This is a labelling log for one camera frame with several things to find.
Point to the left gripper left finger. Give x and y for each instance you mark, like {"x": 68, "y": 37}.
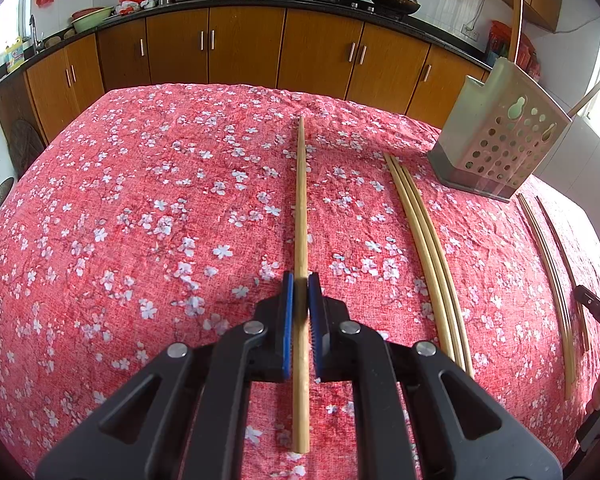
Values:
{"x": 184, "y": 414}

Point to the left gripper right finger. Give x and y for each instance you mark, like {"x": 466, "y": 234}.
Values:
{"x": 417, "y": 414}

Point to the wooden chopstick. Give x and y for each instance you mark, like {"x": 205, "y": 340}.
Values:
{"x": 456, "y": 345}
{"x": 300, "y": 327}
{"x": 518, "y": 12}
{"x": 584, "y": 100}
{"x": 565, "y": 261}
{"x": 457, "y": 325}
{"x": 436, "y": 301}
{"x": 562, "y": 315}

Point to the lower wooden kitchen cabinets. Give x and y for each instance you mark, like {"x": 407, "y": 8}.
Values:
{"x": 350, "y": 56}

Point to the perforated green utensil holder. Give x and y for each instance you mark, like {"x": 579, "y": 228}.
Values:
{"x": 497, "y": 133}

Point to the red floral tablecloth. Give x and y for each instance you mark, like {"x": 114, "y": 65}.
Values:
{"x": 165, "y": 213}

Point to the red bag on counter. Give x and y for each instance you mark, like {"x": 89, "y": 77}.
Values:
{"x": 498, "y": 47}

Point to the yellow detergent bottle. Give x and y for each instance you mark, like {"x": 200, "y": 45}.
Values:
{"x": 14, "y": 55}

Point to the green basin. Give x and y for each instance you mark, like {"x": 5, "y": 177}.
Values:
{"x": 88, "y": 18}

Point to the red white packages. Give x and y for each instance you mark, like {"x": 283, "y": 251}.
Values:
{"x": 130, "y": 6}

